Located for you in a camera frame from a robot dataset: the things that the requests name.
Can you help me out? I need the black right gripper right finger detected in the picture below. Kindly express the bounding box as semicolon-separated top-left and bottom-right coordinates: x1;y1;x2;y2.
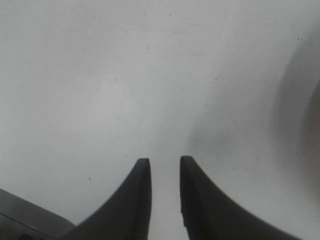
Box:
179;155;296;240

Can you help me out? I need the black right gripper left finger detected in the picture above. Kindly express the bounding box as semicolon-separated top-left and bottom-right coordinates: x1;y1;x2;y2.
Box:
60;158;152;240

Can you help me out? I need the pink round plate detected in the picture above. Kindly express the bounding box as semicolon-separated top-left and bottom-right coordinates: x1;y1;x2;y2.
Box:
273;36;320;175

